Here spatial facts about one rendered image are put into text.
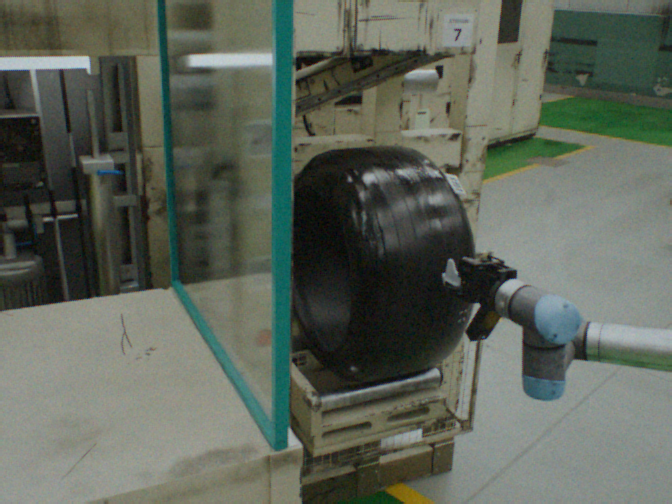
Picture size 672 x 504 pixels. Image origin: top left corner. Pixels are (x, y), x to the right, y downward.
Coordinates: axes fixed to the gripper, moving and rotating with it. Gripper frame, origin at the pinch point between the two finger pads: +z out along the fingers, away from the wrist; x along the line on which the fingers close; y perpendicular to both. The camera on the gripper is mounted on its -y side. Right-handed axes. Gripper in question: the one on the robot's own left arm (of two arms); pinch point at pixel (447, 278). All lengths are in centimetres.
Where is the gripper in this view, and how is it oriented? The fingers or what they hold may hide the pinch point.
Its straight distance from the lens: 153.8
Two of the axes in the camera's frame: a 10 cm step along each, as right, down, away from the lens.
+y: 0.0, -9.6, -2.6
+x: -9.0, 1.1, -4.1
